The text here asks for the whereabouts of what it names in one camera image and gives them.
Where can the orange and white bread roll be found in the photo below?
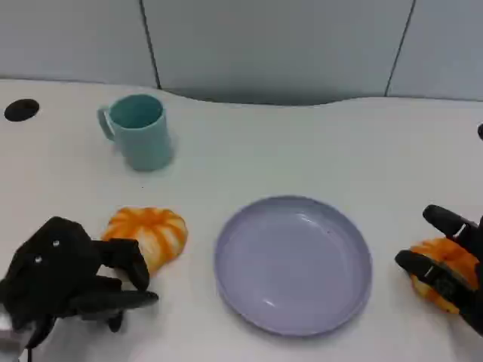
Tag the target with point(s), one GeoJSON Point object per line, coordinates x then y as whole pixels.
{"type": "Point", "coordinates": [152, 232]}
{"type": "Point", "coordinates": [445, 256]}

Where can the lilac plate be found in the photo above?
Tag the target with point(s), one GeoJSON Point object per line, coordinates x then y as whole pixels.
{"type": "Point", "coordinates": [294, 264]}

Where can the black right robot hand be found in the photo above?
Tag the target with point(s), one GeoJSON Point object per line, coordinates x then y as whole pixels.
{"type": "Point", "coordinates": [453, 271]}

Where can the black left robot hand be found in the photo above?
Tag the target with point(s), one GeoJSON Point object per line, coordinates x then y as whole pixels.
{"type": "Point", "coordinates": [53, 264]}

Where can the grey partition panel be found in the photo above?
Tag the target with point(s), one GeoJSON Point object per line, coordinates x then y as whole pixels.
{"type": "Point", "coordinates": [71, 41]}
{"type": "Point", "coordinates": [437, 49]}
{"type": "Point", "coordinates": [271, 49]}

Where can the pale green mug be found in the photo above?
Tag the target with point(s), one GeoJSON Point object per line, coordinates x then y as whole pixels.
{"type": "Point", "coordinates": [141, 132]}

